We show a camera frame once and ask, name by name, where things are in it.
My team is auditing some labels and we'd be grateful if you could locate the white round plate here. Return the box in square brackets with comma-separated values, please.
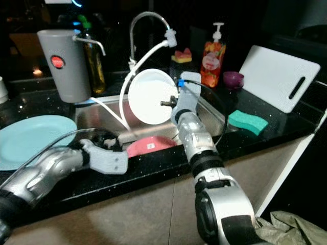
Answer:
[127, 68, 179, 125]

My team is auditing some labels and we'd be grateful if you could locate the stainless steel sink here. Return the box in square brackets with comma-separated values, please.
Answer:
[74, 93, 228, 154]

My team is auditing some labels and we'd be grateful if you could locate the thin white tube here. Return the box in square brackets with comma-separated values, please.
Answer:
[91, 96, 131, 131]

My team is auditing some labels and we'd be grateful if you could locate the pink plate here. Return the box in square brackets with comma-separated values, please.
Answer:
[126, 135, 177, 158]

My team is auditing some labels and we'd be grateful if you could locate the yellow and pink sponge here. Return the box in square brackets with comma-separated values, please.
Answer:
[171, 48, 193, 64]

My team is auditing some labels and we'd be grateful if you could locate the orange dish soap pump bottle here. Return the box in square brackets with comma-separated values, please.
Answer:
[200, 22, 227, 89]

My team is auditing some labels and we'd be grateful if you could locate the small purple bowl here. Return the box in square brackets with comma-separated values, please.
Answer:
[222, 71, 245, 90]

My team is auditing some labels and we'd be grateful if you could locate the oil bottle with green cap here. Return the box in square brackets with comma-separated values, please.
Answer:
[78, 15, 106, 95]

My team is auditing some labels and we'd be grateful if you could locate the light blue plate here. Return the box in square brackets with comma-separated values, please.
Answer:
[0, 114, 78, 171]

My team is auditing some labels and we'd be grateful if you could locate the beige cabinet front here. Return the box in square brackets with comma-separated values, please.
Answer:
[8, 132, 323, 245]

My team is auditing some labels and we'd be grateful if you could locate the green sponge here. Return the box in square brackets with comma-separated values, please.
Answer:
[227, 109, 269, 136]

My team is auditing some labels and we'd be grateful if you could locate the grey water filter canister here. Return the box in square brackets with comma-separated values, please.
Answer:
[36, 29, 107, 104]

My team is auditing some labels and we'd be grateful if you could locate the chrome gooseneck faucet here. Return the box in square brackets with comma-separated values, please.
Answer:
[129, 11, 178, 73]

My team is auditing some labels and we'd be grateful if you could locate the white plastic cutting board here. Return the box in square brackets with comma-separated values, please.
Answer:
[239, 44, 322, 114]

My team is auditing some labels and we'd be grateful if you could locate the white cup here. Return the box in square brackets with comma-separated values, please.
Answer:
[0, 76, 10, 105]

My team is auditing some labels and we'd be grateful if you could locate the olive green cloth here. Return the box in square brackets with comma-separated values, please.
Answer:
[254, 211, 327, 245]

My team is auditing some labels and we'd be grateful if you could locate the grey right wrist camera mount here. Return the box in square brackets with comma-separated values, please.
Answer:
[171, 71, 203, 124]

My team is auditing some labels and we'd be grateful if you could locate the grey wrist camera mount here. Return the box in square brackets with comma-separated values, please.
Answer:
[84, 139, 129, 175]
[171, 71, 203, 124]

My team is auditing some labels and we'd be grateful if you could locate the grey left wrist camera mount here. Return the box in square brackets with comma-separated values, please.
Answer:
[84, 139, 129, 175]

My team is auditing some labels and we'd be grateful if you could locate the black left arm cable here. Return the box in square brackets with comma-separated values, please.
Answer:
[10, 128, 110, 174]

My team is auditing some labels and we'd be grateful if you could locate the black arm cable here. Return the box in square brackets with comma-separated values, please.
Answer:
[183, 79, 229, 148]
[10, 128, 110, 174]

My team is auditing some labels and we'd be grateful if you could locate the white faucet hose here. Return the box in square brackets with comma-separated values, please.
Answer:
[118, 39, 171, 131]

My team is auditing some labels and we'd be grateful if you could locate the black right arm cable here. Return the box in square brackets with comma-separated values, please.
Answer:
[183, 79, 229, 148]

